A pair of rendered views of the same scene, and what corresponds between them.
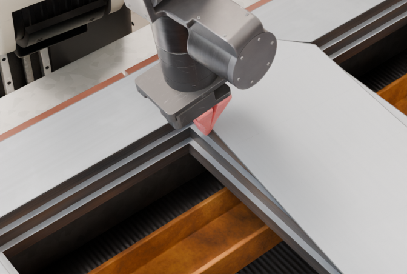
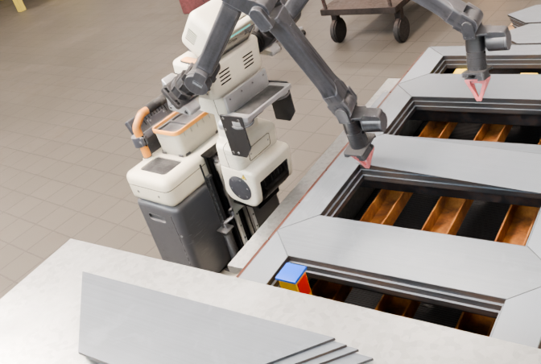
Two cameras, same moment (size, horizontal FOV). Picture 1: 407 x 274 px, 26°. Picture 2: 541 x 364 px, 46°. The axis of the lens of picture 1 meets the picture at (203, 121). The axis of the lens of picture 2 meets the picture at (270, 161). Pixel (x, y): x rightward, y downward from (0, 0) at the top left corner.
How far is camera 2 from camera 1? 1.15 m
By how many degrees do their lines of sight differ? 18
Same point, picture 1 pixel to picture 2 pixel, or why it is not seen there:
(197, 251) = (380, 218)
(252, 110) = (378, 155)
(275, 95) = (382, 150)
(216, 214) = (378, 206)
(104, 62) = (301, 188)
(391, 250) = (447, 166)
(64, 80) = (291, 198)
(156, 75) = (349, 149)
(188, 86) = (362, 146)
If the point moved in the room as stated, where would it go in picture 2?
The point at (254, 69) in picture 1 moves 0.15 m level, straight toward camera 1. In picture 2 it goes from (384, 125) to (406, 146)
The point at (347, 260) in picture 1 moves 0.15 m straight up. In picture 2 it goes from (435, 173) to (429, 128)
